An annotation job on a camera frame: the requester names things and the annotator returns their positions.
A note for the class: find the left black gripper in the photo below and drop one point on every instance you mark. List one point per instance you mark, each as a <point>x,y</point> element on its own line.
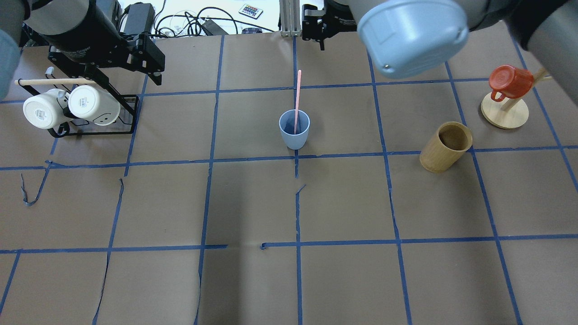
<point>76,28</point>

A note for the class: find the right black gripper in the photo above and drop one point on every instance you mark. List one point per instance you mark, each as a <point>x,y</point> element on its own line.
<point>339,12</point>

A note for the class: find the pink chopstick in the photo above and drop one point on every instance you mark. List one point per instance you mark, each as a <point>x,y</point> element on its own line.
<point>297,99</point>

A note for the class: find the blue plastic cup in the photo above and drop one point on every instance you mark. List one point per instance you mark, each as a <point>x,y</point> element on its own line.
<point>286,127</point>

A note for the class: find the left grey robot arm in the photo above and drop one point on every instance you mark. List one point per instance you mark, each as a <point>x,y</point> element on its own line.
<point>43,16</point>

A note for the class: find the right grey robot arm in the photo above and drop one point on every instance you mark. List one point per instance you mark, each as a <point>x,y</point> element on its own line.
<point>407,37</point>

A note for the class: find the black power adapter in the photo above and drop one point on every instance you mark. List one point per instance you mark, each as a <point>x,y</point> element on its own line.
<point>139,19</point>

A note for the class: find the white mug inner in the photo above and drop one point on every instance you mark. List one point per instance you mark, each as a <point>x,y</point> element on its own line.
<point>94,105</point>

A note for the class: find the white mug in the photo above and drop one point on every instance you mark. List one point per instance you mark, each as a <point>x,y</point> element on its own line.
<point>94,105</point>
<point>47,110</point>

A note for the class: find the small remote control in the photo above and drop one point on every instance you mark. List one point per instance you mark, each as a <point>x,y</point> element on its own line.
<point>250,11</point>

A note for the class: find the white mug outer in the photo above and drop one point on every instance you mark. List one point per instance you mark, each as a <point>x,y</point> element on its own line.
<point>47,110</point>

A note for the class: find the bamboo cylinder holder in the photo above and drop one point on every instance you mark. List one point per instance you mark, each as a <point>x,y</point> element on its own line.
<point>445,147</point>

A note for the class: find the orange silicone funnel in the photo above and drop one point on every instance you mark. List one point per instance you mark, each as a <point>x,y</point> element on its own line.
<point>507,81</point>

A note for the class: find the round wooden stand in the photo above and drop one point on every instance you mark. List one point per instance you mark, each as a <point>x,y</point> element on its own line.
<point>510,113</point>

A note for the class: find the aluminium frame post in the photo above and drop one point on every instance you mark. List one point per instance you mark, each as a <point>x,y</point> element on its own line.
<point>290,18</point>

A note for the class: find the black wire mug rack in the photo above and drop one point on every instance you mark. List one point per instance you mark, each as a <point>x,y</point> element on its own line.
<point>124,125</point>

